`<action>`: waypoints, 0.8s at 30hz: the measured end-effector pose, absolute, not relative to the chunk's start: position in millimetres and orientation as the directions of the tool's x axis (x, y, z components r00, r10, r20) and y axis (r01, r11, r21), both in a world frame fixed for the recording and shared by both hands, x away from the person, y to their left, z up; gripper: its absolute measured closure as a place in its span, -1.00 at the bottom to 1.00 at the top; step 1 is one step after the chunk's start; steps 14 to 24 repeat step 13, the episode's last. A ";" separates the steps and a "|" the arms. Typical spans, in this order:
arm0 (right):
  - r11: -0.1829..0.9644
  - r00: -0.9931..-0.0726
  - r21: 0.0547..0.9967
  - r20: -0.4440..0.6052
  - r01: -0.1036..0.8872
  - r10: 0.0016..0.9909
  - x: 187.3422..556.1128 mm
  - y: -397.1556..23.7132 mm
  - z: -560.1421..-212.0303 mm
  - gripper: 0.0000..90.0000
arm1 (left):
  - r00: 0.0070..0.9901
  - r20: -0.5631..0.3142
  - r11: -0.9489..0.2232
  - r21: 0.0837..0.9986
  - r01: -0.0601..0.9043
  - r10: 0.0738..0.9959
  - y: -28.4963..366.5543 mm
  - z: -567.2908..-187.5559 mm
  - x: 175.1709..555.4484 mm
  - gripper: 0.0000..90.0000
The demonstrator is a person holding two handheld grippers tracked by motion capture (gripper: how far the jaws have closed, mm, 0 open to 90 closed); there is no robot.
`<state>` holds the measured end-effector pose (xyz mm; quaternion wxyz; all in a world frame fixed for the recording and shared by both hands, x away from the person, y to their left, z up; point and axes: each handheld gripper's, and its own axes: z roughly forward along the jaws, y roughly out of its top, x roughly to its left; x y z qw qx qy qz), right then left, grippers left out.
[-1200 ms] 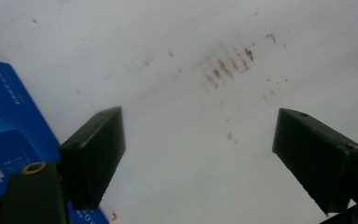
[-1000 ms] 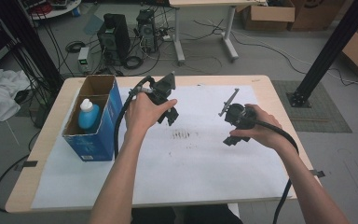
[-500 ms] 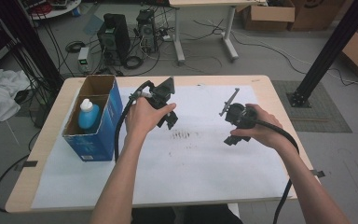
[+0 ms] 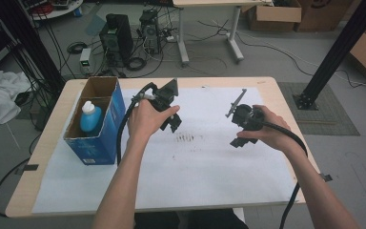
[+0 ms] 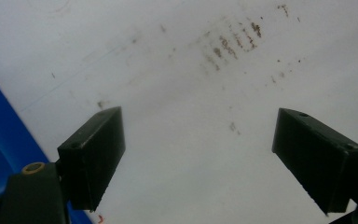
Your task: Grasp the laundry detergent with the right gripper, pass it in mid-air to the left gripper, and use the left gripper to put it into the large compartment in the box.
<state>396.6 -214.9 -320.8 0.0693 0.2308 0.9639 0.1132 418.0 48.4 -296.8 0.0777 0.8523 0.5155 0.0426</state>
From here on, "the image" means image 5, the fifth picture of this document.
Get blue box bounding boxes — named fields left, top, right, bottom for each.
left=0, top=63, right=94, bottom=224

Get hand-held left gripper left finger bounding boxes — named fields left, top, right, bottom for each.
left=57, top=105, right=127, bottom=213

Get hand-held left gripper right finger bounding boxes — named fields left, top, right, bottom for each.
left=271, top=106, right=358, bottom=217

